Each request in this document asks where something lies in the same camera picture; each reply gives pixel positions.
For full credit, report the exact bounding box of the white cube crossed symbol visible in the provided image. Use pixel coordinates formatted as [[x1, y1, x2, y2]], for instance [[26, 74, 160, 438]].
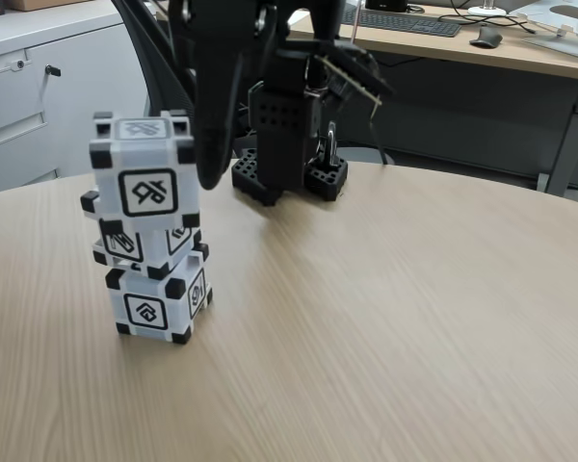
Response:
[[89, 110, 197, 231]]

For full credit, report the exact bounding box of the white cube striped hexagon symbol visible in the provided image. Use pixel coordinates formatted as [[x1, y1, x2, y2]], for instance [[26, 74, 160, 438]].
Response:
[[80, 190, 209, 281]]

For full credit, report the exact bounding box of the black mesh office chair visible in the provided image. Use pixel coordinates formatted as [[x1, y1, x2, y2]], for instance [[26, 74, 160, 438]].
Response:
[[110, 0, 397, 167]]

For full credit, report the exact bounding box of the silver metal clamp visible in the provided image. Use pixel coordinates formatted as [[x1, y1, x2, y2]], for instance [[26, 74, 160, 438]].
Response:
[[317, 121, 342, 168]]

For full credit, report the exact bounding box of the white drawer cabinet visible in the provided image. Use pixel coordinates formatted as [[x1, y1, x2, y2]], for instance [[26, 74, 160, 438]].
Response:
[[0, 7, 150, 198]]

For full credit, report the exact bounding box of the black desk device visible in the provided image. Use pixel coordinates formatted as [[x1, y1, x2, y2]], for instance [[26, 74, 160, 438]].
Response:
[[364, 0, 409, 14]]

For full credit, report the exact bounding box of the dark grey keyboard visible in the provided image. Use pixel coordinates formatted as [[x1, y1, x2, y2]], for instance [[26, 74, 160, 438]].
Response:
[[341, 10, 463, 39]]

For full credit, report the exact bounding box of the brown cardboard box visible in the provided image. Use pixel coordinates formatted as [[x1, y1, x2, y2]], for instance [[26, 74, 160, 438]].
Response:
[[7, 0, 107, 12]]

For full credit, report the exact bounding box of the white cube house symbol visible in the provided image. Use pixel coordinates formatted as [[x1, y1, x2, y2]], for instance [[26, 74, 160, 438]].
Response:
[[104, 252, 216, 347]]

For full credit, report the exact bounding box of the dark grey computer mouse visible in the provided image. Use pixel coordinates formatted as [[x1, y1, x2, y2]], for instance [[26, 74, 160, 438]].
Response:
[[469, 25, 505, 49]]

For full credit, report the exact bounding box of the white round lamp base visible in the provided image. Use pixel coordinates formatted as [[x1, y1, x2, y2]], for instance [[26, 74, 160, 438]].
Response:
[[465, 0, 510, 16]]

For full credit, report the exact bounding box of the silver laptop stand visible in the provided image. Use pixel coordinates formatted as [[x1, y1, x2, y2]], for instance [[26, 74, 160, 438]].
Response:
[[519, 0, 578, 59]]

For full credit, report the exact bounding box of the black gripper camera module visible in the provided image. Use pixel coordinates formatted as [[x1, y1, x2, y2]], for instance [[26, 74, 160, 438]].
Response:
[[276, 38, 396, 110]]

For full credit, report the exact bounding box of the white red servo cable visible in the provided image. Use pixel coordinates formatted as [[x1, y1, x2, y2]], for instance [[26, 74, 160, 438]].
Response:
[[350, 0, 363, 47]]

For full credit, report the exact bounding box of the black desk cable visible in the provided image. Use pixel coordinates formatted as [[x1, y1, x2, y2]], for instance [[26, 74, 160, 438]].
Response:
[[437, 12, 536, 35]]

